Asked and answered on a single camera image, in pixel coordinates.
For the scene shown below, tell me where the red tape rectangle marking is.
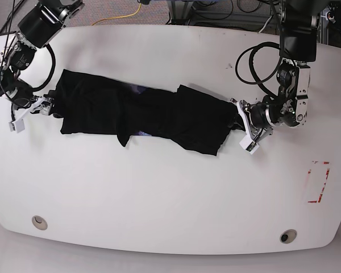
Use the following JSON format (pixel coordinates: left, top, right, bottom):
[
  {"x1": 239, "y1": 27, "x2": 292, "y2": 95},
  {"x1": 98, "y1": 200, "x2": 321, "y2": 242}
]
[{"x1": 305, "y1": 161, "x2": 331, "y2": 204}]

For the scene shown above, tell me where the white cable on floor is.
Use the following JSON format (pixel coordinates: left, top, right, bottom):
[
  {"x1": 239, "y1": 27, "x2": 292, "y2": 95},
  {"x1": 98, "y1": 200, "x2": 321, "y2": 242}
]
[{"x1": 257, "y1": 13, "x2": 282, "y2": 34}]

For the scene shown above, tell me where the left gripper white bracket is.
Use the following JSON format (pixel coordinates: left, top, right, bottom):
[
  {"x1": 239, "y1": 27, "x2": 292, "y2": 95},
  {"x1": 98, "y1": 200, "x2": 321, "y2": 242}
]
[{"x1": 230, "y1": 98, "x2": 275, "y2": 142}]

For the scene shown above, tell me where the yellow cable on floor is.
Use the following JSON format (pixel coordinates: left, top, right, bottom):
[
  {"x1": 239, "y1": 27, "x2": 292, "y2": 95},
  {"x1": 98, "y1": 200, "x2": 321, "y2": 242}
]
[{"x1": 91, "y1": 2, "x2": 144, "y2": 26}]

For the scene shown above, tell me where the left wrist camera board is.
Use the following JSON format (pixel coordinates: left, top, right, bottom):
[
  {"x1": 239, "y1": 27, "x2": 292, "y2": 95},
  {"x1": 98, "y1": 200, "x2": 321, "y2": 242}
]
[{"x1": 239, "y1": 135, "x2": 260, "y2": 155}]

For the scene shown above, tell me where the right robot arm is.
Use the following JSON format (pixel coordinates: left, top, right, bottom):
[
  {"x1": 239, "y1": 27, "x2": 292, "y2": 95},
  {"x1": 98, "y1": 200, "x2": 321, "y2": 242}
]
[{"x1": 0, "y1": 1, "x2": 85, "y2": 125}]

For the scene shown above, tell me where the table cable grommet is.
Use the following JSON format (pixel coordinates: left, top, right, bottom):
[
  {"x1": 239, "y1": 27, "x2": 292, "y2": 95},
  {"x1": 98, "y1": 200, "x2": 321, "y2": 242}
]
[
  {"x1": 32, "y1": 216, "x2": 48, "y2": 231},
  {"x1": 280, "y1": 229, "x2": 297, "y2": 244}
]

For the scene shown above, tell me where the black t-shirt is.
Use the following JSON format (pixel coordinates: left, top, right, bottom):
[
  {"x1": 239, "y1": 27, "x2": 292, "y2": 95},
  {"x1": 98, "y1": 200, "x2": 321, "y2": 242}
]
[{"x1": 53, "y1": 70, "x2": 243, "y2": 156}]

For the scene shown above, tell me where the left table cable grommet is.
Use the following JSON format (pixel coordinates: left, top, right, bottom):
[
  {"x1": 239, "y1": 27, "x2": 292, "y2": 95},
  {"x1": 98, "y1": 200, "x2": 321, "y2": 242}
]
[{"x1": 32, "y1": 216, "x2": 48, "y2": 231}]

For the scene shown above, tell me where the aluminium frame stand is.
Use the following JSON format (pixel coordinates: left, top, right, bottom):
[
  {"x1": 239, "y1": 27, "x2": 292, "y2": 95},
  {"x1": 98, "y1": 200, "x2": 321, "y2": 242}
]
[{"x1": 167, "y1": 1, "x2": 194, "y2": 25}]

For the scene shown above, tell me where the right table cable grommet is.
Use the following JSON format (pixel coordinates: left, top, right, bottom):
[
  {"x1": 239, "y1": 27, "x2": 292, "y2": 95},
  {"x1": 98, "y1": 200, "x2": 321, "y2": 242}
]
[{"x1": 280, "y1": 229, "x2": 297, "y2": 244}]

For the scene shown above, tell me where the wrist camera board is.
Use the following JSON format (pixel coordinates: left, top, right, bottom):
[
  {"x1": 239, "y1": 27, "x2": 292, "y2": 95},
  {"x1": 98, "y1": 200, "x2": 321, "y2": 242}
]
[
  {"x1": 239, "y1": 135, "x2": 260, "y2": 155},
  {"x1": 9, "y1": 119, "x2": 25, "y2": 133}
]

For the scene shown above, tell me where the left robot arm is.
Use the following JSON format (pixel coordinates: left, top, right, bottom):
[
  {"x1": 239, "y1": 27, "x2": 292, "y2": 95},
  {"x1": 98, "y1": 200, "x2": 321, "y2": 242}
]
[{"x1": 236, "y1": 1, "x2": 328, "y2": 151}]

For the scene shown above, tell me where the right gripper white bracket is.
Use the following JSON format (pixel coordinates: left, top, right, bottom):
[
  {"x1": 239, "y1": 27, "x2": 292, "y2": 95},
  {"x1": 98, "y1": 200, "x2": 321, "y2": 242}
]
[{"x1": 11, "y1": 94, "x2": 55, "y2": 122}]

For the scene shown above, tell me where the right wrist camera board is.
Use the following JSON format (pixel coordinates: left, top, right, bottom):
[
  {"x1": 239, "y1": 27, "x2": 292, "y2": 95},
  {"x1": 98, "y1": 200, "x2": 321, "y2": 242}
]
[{"x1": 9, "y1": 119, "x2": 25, "y2": 133}]

